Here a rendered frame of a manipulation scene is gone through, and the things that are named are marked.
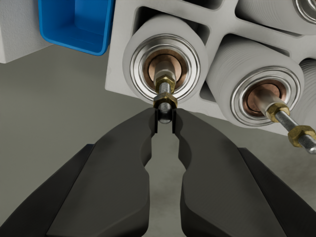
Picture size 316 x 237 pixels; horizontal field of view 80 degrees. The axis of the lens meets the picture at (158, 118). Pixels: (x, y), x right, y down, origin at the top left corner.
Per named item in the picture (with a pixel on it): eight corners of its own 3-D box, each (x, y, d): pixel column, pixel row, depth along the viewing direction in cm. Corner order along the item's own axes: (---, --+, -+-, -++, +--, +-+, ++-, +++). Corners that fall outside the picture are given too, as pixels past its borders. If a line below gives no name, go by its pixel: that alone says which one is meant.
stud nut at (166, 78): (156, 73, 17) (155, 76, 16) (175, 74, 17) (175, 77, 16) (155, 93, 18) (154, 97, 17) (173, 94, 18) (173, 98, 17)
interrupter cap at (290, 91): (223, 123, 24) (225, 126, 24) (236, 64, 20) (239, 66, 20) (283, 124, 24) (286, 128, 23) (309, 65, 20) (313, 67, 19)
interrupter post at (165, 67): (151, 61, 20) (149, 71, 18) (173, 57, 20) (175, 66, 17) (156, 82, 22) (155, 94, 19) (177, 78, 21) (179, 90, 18)
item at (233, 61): (195, 80, 40) (214, 130, 25) (201, 30, 35) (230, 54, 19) (241, 81, 40) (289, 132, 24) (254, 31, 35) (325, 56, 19)
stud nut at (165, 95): (154, 90, 14) (153, 95, 13) (177, 91, 14) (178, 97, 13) (153, 114, 15) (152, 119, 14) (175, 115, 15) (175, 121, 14)
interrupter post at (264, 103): (248, 106, 23) (260, 120, 20) (254, 87, 22) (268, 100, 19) (269, 106, 23) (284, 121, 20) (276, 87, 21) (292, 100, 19)
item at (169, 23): (133, 19, 34) (107, 34, 19) (186, 5, 33) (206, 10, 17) (146, 70, 39) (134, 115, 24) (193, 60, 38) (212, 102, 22)
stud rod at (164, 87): (160, 73, 18) (157, 111, 12) (170, 73, 18) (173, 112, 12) (159, 82, 19) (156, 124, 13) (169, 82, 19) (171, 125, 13)
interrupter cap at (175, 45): (121, 42, 19) (120, 43, 19) (195, 25, 18) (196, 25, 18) (140, 106, 23) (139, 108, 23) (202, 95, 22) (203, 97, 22)
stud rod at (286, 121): (263, 107, 21) (305, 154, 15) (265, 99, 20) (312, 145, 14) (272, 107, 21) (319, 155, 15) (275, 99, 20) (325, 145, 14)
